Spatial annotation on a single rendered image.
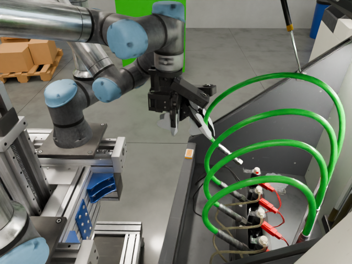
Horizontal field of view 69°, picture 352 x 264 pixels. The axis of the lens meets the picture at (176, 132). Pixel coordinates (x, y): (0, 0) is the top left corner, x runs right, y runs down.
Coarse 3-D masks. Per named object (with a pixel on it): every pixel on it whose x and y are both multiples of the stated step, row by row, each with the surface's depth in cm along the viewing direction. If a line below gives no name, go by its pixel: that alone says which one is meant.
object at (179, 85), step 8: (176, 80) 67; (184, 80) 70; (176, 88) 67; (184, 88) 67; (192, 88) 69; (184, 96) 68; (192, 96) 68; (200, 96) 68; (208, 96) 71; (200, 104) 69
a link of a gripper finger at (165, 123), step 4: (168, 112) 72; (164, 116) 73; (168, 116) 73; (176, 116) 72; (160, 120) 74; (164, 120) 74; (168, 120) 74; (176, 120) 73; (160, 124) 75; (164, 124) 75; (168, 124) 75; (176, 124) 74; (164, 128) 76; (168, 128) 76; (172, 128) 74; (176, 128) 74; (172, 132) 76; (176, 132) 77
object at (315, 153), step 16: (256, 144) 55; (272, 144) 54; (288, 144) 53; (304, 144) 53; (224, 160) 59; (320, 160) 54; (208, 176) 63; (208, 192) 66; (320, 192) 59; (224, 208) 69; (240, 224) 70
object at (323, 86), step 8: (280, 72) 64; (288, 72) 63; (248, 80) 67; (256, 80) 66; (312, 80) 62; (320, 80) 62; (232, 88) 69; (328, 88) 62; (224, 96) 71; (336, 96) 63; (216, 104) 74; (336, 104) 64; (208, 112) 76; (344, 120) 65; (344, 128) 67; (336, 160) 72
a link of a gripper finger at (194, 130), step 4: (200, 116) 78; (192, 120) 78; (200, 120) 77; (192, 124) 79; (204, 124) 78; (192, 128) 79; (196, 128) 79; (200, 128) 77; (204, 128) 77; (192, 132) 80; (196, 132) 79; (200, 132) 78; (204, 132) 77; (208, 132) 78; (208, 136) 78
